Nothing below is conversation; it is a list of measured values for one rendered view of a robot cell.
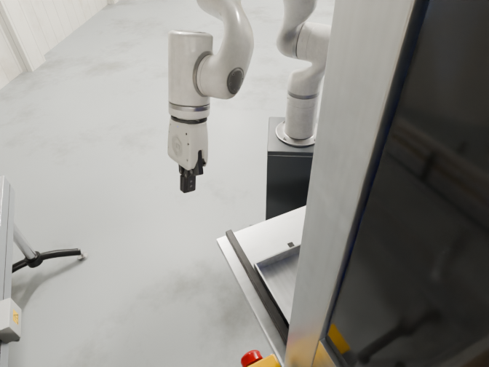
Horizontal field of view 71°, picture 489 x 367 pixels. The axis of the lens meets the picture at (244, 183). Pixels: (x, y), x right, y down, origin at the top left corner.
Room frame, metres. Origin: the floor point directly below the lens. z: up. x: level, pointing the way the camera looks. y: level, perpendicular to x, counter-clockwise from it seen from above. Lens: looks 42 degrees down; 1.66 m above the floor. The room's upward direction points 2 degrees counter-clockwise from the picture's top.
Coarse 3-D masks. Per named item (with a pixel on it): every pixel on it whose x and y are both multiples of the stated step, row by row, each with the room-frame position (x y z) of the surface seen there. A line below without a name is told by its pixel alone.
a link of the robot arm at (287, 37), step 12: (288, 0) 1.04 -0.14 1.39; (300, 0) 1.02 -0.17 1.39; (312, 0) 1.04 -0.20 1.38; (288, 12) 1.07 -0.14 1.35; (300, 12) 1.04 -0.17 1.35; (312, 12) 1.07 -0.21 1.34; (288, 24) 1.09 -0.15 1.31; (300, 24) 1.15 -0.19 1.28; (276, 36) 1.18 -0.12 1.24; (288, 36) 1.12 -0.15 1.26; (288, 48) 1.14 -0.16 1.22
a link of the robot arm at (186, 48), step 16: (176, 32) 0.64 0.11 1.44; (192, 32) 0.64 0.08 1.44; (176, 48) 0.63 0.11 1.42; (192, 48) 0.62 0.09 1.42; (208, 48) 0.64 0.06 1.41; (176, 64) 0.62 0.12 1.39; (192, 64) 0.61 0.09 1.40; (176, 80) 0.61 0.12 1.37; (192, 80) 0.59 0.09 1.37; (176, 96) 0.60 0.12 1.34; (192, 96) 0.60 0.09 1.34; (208, 96) 0.62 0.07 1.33
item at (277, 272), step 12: (288, 252) 0.55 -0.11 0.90; (264, 264) 0.52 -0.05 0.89; (276, 264) 0.53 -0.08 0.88; (288, 264) 0.53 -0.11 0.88; (264, 276) 0.49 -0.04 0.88; (276, 276) 0.49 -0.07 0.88; (288, 276) 0.49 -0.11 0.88; (276, 288) 0.46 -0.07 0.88; (288, 288) 0.46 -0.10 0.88; (276, 300) 0.41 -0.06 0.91; (288, 300) 0.42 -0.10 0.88; (288, 312) 0.39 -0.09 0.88; (288, 324) 0.35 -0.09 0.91
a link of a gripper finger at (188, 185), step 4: (192, 172) 0.56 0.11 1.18; (188, 176) 0.57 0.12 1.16; (192, 176) 0.57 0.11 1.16; (184, 180) 0.57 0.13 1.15; (188, 180) 0.57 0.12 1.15; (192, 180) 0.57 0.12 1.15; (184, 184) 0.57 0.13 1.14; (188, 184) 0.57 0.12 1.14; (192, 184) 0.57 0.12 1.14; (184, 188) 0.57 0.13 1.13; (188, 188) 0.56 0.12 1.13; (192, 188) 0.57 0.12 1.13; (184, 192) 0.56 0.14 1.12
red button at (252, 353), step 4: (248, 352) 0.25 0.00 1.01; (252, 352) 0.25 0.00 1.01; (256, 352) 0.25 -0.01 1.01; (260, 352) 0.26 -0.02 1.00; (244, 356) 0.25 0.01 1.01; (248, 356) 0.25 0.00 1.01; (252, 356) 0.25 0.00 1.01; (256, 356) 0.25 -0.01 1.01; (260, 356) 0.25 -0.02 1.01; (244, 360) 0.24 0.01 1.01; (248, 360) 0.24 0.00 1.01; (252, 360) 0.24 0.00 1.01; (256, 360) 0.24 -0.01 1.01; (244, 364) 0.24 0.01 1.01; (248, 364) 0.24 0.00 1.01
